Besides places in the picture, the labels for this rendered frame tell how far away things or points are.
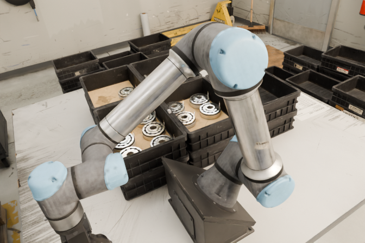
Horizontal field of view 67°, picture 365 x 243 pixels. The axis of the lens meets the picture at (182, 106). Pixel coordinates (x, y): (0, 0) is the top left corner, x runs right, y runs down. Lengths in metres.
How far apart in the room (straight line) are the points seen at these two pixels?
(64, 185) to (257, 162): 0.47
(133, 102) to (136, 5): 4.01
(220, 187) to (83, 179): 0.47
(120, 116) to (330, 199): 0.87
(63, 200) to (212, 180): 0.49
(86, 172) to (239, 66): 0.38
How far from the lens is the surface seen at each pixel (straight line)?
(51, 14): 4.38
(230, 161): 0.93
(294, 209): 1.18
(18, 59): 4.51
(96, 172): 0.63
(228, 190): 0.95
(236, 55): 0.56
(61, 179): 0.63
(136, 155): 1.05
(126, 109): 0.70
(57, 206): 0.66
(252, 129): 0.69
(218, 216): 0.89
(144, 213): 1.16
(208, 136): 1.17
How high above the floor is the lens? 1.63
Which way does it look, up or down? 34 degrees down
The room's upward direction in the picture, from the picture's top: 5 degrees counter-clockwise
